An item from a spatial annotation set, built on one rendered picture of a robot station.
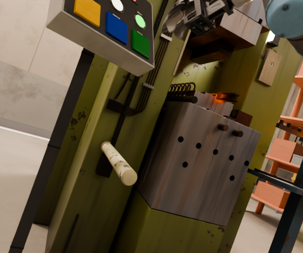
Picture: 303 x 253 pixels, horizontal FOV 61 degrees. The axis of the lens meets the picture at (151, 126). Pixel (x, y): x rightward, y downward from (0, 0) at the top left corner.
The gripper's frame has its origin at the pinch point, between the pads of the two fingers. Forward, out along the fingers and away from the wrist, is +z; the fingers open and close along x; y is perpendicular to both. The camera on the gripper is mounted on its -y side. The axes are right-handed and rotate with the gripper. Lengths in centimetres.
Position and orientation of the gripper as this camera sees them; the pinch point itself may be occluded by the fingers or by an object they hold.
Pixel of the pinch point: (165, 26)
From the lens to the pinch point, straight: 81.2
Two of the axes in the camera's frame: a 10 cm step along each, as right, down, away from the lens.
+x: 6.7, 2.5, 7.0
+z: -7.4, 2.6, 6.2
